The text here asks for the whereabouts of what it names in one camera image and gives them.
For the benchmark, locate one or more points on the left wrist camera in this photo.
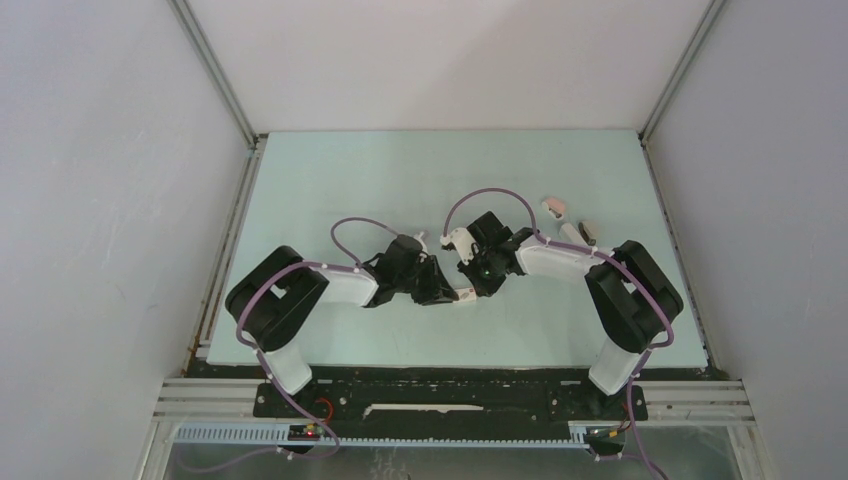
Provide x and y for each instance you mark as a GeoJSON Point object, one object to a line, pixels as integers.
{"type": "Point", "coordinates": [421, 238]}

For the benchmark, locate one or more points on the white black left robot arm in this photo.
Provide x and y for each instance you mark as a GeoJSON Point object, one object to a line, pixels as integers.
{"type": "Point", "coordinates": [272, 303]}

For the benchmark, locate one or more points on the white stapler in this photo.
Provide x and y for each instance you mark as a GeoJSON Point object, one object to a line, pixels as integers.
{"type": "Point", "coordinates": [570, 234]}

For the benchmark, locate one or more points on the small white staple box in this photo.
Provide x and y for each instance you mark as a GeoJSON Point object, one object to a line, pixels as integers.
{"type": "Point", "coordinates": [466, 295]}

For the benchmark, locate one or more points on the pink stapler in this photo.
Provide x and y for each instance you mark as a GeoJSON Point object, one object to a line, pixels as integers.
{"type": "Point", "coordinates": [555, 207]}

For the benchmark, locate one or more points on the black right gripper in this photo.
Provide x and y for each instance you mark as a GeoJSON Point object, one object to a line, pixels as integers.
{"type": "Point", "coordinates": [481, 287]}

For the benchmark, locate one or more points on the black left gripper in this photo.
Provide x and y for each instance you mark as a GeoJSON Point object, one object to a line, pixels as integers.
{"type": "Point", "coordinates": [438, 290]}

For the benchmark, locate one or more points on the aluminium frame rail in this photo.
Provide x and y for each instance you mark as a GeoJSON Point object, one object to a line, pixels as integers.
{"type": "Point", "coordinates": [221, 411]}

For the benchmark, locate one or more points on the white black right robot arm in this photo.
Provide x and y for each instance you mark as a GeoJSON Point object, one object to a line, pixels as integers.
{"type": "Point", "coordinates": [634, 299]}

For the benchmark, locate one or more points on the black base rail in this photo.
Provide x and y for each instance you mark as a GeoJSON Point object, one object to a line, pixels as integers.
{"type": "Point", "coordinates": [452, 404]}

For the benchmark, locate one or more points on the beige stapler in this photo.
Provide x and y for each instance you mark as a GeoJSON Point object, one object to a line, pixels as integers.
{"type": "Point", "coordinates": [589, 232]}

